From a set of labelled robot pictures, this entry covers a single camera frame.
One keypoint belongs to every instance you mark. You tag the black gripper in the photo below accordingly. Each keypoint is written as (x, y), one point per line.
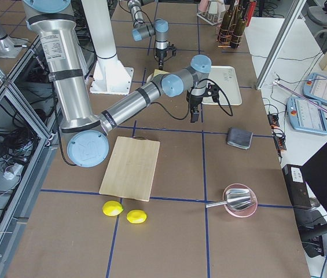
(160, 54)
(195, 101)

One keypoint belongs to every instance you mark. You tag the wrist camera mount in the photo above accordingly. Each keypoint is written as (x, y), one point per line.
(171, 48)
(212, 90)

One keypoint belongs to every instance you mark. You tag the yellow lemon right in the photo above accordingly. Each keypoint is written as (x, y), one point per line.
(136, 216)

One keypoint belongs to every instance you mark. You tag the dark wine bottle left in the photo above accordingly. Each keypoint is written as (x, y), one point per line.
(227, 21)

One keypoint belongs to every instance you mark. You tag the white bear tray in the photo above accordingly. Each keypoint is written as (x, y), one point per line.
(225, 77)

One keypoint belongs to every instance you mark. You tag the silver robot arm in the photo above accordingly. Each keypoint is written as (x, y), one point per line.
(87, 144)
(142, 29)

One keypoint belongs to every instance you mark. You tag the bread slice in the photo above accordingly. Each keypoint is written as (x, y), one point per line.
(159, 72)

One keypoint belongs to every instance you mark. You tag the yellow lemon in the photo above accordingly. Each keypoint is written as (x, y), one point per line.
(136, 216)
(112, 208)

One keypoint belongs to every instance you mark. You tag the blue teach pendant far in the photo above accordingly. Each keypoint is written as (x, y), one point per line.
(316, 87)

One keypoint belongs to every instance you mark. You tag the dark wine bottle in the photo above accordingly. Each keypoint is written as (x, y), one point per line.
(244, 12)
(227, 21)

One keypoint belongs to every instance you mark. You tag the copper wire bottle rack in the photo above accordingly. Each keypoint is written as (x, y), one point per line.
(229, 38)

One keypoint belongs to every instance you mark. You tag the aluminium frame post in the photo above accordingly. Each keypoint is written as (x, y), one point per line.
(296, 8)

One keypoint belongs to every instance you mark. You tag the yellow lemon left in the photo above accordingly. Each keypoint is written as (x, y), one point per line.
(112, 208)

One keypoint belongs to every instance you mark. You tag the metal scoop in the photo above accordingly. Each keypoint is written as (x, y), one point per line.
(236, 199)

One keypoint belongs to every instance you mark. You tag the dark wine bottle right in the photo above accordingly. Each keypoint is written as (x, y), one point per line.
(244, 12)

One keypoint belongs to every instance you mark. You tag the grey folded cloth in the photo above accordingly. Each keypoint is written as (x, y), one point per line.
(239, 138)

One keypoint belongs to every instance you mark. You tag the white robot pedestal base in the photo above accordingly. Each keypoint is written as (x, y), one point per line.
(110, 76)

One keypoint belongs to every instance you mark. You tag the pink bowl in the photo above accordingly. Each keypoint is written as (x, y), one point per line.
(247, 212)

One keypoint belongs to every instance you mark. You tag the wooden cutting board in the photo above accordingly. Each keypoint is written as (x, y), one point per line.
(131, 169)

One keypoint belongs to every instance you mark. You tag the black box device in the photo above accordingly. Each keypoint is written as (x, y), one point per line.
(296, 187)

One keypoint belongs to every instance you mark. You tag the blue teach pendant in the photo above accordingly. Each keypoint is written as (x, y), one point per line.
(316, 87)
(305, 117)

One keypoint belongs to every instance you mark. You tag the blue teach pendant near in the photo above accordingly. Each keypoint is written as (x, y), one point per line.
(305, 117)

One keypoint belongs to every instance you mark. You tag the white round plate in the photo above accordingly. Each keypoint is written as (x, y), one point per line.
(150, 77)

